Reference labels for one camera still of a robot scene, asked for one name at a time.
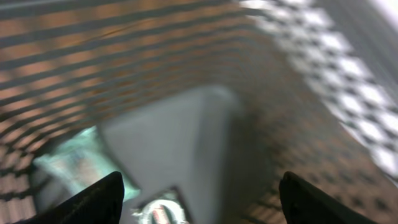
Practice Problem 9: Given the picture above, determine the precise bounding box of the green Zam-Buk tin box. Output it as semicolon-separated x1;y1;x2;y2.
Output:
131;187;192;224

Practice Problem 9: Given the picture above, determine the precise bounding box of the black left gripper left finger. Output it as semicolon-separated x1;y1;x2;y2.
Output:
12;170;124;224

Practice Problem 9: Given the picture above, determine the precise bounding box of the mint green wipes pack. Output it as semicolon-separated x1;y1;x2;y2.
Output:
34;126;141;201

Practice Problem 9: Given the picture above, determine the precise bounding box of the grey plastic mesh basket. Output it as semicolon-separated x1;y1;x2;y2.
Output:
1;1;397;223

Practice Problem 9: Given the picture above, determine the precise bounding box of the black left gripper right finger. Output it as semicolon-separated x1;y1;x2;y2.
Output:
279;171;376;224

